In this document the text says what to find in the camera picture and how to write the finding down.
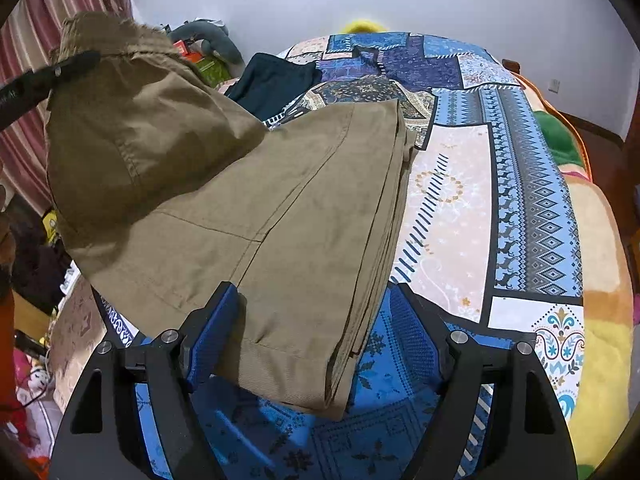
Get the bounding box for khaki pants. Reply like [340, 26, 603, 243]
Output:
[46, 12, 414, 420]

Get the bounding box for orange box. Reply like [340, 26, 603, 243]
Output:
[174, 40, 203, 63]

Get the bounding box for striped red curtain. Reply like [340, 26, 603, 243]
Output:
[1, 0, 132, 214]

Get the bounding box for green storage bag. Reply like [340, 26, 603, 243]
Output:
[195, 56, 232, 87]

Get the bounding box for yellow headboard cushion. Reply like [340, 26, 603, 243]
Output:
[341, 18, 387, 34]

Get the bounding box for yellow fleece blanket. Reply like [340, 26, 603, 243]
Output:
[515, 75, 634, 479]

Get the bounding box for blue patchwork bedspread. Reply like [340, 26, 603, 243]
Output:
[49, 30, 586, 480]

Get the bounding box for grey plush toy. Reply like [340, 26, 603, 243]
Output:
[167, 18, 243, 65]

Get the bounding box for dark navy garment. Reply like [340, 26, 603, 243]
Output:
[224, 53, 322, 125]

